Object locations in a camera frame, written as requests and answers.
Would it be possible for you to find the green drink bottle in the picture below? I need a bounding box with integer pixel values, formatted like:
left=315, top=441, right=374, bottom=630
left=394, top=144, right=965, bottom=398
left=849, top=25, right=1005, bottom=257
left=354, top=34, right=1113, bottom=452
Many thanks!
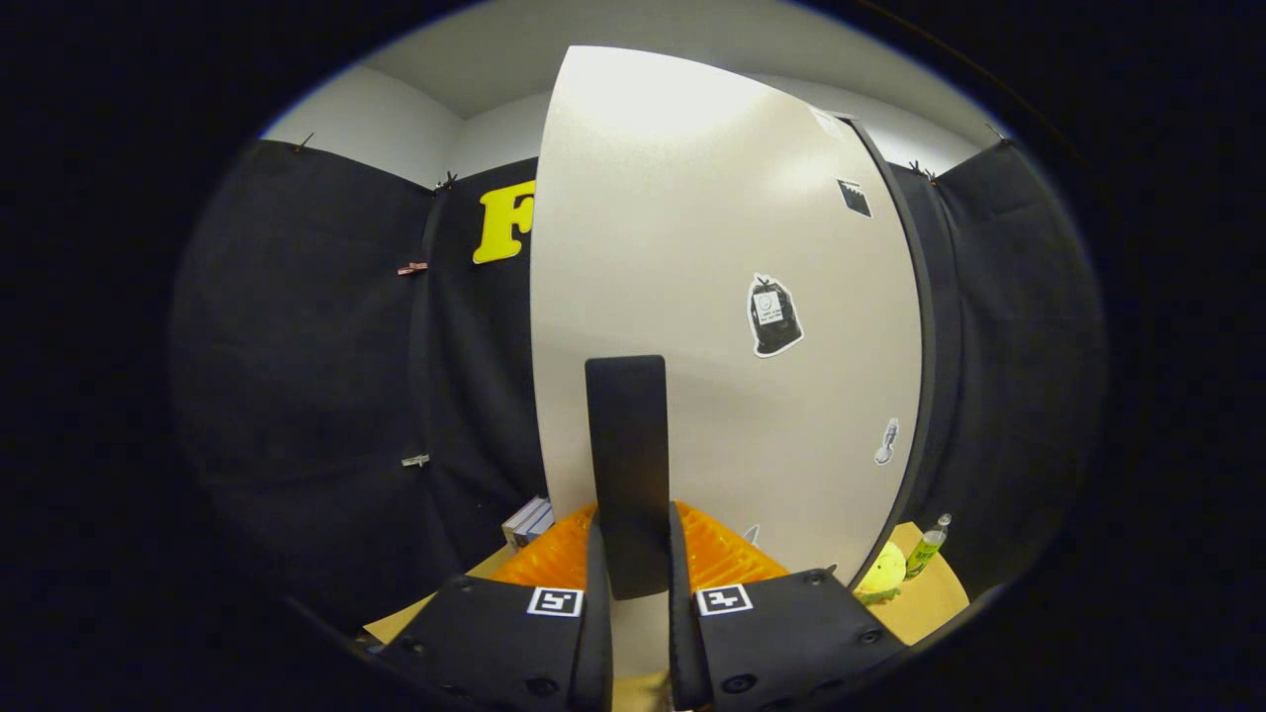
left=905, top=512, right=952, bottom=580

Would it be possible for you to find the black backdrop cloth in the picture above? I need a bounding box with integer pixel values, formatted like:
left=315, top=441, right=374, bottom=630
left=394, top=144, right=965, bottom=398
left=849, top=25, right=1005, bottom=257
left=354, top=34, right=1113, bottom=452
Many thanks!
left=168, top=138, right=1107, bottom=636

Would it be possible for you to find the black door handle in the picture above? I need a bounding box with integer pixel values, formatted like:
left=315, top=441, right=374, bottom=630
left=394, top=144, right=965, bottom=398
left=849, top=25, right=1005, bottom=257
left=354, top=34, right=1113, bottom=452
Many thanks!
left=585, top=354, right=673, bottom=601

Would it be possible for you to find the yellow plush toy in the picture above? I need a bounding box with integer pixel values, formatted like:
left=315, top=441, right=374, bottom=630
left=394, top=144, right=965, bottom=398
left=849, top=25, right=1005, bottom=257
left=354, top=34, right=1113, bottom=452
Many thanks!
left=856, top=541, right=908, bottom=606

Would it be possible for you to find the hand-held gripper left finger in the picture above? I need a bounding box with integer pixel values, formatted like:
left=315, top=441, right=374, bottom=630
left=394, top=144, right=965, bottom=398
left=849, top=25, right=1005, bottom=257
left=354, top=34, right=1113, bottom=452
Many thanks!
left=376, top=502, right=615, bottom=712

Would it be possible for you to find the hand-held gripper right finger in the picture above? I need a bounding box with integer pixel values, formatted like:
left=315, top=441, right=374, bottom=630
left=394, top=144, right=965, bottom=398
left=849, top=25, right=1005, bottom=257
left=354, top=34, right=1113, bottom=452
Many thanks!
left=668, top=499, right=907, bottom=712

